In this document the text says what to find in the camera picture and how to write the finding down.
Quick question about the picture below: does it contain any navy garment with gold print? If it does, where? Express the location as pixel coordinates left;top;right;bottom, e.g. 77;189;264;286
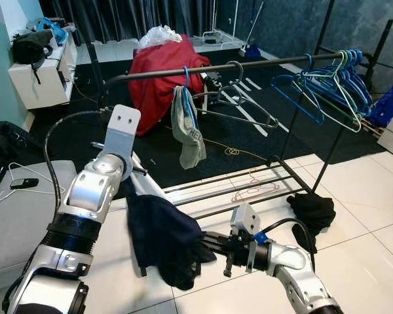
126;175;217;292

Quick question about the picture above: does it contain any blue cloth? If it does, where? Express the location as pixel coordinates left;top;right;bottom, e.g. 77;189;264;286
367;78;393;128

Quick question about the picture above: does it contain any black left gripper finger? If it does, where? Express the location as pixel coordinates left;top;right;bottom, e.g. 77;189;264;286
135;165;170;201

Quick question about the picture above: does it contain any black white machine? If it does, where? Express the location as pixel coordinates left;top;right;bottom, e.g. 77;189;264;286
200;68;224;99

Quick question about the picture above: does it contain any white shelf unit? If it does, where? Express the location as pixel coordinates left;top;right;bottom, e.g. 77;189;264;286
8;28;79;110

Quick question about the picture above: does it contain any wooden pallet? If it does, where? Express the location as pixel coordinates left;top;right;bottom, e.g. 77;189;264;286
360;114;388;139

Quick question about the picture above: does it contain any dark curtain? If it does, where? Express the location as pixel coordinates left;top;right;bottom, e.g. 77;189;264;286
39;0;243;44

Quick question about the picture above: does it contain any small black remote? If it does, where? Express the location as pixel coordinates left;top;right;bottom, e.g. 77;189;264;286
10;178;41;191

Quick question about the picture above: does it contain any blue bag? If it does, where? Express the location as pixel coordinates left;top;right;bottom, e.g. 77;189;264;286
36;16;70;46

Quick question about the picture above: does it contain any pale green hanger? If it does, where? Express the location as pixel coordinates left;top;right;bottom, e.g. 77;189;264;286
301;51;365;134

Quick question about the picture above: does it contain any white floor strip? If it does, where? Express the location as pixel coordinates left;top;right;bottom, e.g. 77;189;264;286
219;88;270;139

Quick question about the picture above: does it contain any grey garment with lettering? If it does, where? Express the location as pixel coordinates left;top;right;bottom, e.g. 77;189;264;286
170;85;208;170

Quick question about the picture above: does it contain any pink wire hanger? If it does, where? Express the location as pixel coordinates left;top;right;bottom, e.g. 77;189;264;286
231;167;283;204

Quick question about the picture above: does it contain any yellow cord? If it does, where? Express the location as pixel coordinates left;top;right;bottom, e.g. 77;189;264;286
203;134;271;165

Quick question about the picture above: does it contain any black crumpled garment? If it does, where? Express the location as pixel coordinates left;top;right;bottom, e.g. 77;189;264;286
287;192;337;253

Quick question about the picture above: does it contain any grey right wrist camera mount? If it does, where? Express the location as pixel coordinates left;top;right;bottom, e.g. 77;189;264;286
229;203;267;273

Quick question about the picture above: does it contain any black carpet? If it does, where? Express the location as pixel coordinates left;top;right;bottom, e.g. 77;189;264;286
26;43;393;190

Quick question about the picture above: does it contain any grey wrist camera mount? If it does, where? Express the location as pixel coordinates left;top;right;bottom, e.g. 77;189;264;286
103;105;142;164
229;203;267;273

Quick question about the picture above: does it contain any black backpack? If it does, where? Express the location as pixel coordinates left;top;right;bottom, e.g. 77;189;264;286
0;121;44;168

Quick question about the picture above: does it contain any red cloth cover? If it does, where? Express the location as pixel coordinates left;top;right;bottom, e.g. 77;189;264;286
128;34;211;137

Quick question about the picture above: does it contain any black metal clothes rack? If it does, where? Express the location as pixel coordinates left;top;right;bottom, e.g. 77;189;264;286
85;0;393;198

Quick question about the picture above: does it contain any white wire hanger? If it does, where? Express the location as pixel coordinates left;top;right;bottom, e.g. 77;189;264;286
0;161;60;198

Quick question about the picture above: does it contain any blue hanger carrying grey garment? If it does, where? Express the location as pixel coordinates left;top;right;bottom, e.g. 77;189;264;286
179;65;201;129

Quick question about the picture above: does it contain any grey upholstered ottoman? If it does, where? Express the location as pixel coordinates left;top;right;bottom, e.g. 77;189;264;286
0;160;77;292

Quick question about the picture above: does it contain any blue plastic hanger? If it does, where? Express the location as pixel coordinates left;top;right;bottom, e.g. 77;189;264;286
271;52;329;126
308;50;371;122
324;50;375;118

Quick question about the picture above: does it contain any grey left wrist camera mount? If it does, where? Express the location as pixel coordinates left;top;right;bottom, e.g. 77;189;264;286
103;105;142;164

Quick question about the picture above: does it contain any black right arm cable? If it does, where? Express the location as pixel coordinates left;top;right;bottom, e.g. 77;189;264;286
255;218;318;273

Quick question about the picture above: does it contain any blue mop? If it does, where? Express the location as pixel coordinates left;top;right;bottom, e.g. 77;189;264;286
238;0;267;60

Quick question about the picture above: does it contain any white plastic bag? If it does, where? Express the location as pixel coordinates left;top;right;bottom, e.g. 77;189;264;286
138;25;183;48

